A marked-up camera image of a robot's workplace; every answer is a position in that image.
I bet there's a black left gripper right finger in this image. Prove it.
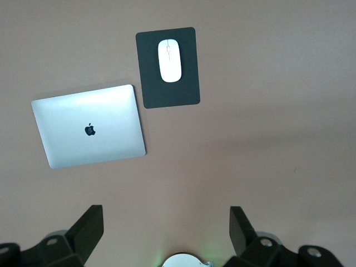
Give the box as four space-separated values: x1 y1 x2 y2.
224 206 345 267

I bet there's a silver closed laptop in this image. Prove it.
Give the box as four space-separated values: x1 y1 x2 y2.
31 84 147 170

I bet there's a white computer mouse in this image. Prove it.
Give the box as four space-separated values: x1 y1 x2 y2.
157 38 182 83

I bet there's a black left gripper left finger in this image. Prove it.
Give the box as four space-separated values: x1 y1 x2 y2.
0 205 105 267

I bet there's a black mouse pad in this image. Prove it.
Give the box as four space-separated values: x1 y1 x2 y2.
135 26 201 110

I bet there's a brown table cover mat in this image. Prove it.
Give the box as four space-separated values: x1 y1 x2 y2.
0 0 356 267

